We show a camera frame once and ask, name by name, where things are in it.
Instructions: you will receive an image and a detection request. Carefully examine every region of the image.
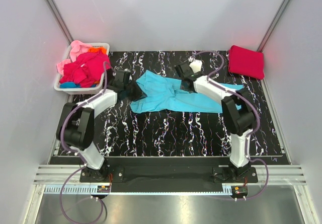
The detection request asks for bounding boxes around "cyan t shirt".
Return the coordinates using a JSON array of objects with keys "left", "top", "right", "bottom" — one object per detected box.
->
[{"left": 130, "top": 70, "right": 229, "bottom": 113}]

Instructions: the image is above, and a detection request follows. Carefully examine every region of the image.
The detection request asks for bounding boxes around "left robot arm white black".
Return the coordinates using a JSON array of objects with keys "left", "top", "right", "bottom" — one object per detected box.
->
[{"left": 56, "top": 69, "right": 146, "bottom": 182}]

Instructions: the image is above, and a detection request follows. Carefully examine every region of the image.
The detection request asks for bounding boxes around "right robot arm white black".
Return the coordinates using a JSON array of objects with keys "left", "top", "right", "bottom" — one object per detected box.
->
[{"left": 175, "top": 62, "right": 259, "bottom": 183}]

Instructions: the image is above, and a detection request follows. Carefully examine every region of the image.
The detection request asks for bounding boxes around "magenta t shirt in basket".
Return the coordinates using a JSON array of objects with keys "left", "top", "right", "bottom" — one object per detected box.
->
[{"left": 59, "top": 51, "right": 110, "bottom": 88}]

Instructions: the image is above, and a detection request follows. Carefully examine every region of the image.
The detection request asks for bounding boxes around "white plastic laundry basket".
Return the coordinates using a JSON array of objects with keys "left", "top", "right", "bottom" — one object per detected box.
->
[{"left": 53, "top": 43, "right": 110, "bottom": 95}]

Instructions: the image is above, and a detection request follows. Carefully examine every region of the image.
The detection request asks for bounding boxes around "orange t shirt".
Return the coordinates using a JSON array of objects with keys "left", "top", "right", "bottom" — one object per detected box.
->
[{"left": 88, "top": 47, "right": 107, "bottom": 54}]

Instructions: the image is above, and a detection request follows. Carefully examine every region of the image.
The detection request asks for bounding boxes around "light pink t shirt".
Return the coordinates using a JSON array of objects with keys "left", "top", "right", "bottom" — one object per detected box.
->
[{"left": 56, "top": 40, "right": 92, "bottom": 75}]

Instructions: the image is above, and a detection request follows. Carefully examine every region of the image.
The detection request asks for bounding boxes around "blue t shirt in basket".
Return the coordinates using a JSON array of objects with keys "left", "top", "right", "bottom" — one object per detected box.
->
[{"left": 59, "top": 82, "right": 96, "bottom": 89}]

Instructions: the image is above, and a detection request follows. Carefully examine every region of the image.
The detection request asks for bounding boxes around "folded red t shirt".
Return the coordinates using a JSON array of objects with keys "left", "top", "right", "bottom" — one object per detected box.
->
[{"left": 228, "top": 45, "right": 265, "bottom": 80}]

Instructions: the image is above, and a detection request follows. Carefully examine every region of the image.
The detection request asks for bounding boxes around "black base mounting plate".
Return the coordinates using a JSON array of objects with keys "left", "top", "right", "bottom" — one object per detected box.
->
[{"left": 80, "top": 157, "right": 258, "bottom": 194}]

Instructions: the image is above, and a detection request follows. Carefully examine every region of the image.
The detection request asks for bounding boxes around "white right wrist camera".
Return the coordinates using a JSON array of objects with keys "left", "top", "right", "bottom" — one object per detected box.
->
[{"left": 188, "top": 57, "right": 203, "bottom": 73}]

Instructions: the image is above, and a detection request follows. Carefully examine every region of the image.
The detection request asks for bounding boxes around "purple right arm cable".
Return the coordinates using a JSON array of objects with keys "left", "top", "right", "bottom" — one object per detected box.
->
[{"left": 192, "top": 50, "right": 261, "bottom": 162}]

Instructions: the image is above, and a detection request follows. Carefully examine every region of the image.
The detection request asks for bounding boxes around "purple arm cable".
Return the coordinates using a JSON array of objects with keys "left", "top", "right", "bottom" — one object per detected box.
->
[
  {"left": 192, "top": 50, "right": 261, "bottom": 162},
  {"left": 61, "top": 61, "right": 115, "bottom": 167}
]

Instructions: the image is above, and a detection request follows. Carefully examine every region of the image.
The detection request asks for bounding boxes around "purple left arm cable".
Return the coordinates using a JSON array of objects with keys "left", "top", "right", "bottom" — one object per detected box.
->
[{"left": 61, "top": 61, "right": 115, "bottom": 167}]

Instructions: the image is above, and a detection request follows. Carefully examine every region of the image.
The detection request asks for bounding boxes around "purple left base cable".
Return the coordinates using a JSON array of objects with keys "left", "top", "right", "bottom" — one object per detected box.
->
[{"left": 60, "top": 166, "right": 107, "bottom": 222}]

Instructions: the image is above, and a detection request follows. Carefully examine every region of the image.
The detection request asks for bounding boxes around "aluminium frame rail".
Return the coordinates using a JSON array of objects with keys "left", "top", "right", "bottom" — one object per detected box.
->
[{"left": 34, "top": 165, "right": 306, "bottom": 185}]

